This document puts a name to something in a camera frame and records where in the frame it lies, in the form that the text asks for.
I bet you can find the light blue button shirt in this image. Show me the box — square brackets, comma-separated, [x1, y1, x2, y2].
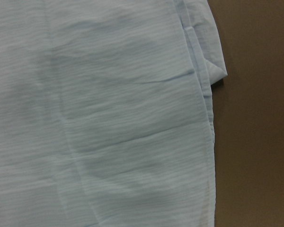
[0, 0, 227, 227]

